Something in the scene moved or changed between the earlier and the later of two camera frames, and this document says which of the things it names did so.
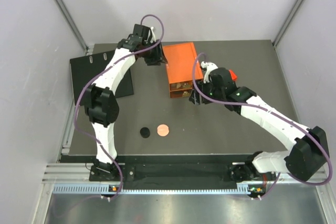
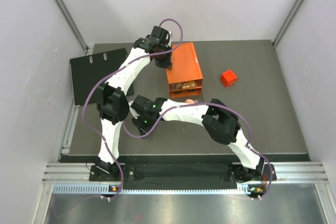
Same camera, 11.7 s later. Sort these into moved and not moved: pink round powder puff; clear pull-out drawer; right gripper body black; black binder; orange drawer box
Moved: right gripper body black; pink round powder puff
Not moved: clear pull-out drawer; orange drawer box; black binder
